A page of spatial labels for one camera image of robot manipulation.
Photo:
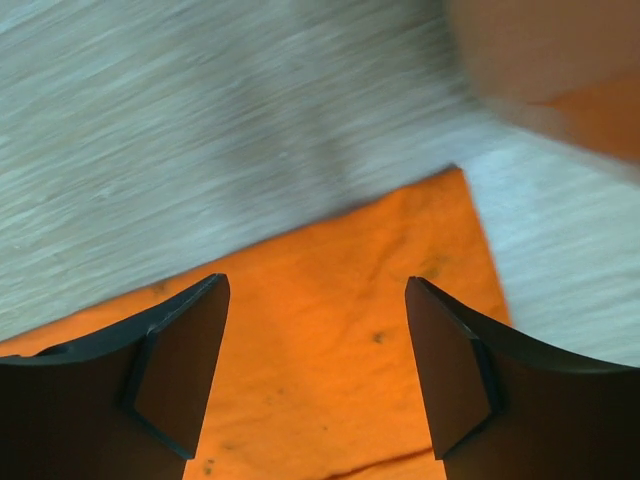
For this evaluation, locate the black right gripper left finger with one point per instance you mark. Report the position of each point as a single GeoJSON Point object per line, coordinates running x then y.
{"type": "Point", "coordinates": [125, 402]}

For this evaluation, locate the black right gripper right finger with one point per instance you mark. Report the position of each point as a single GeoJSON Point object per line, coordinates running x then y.
{"type": "Point", "coordinates": [503, 405]}

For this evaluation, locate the orange plastic bin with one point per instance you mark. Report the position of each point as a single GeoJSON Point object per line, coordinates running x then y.
{"type": "Point", "coordinates": [568, 70]}

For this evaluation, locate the orange t shirt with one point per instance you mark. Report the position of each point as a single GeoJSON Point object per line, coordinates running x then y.
{"type": "Point", "coordinates": [316, 377]}

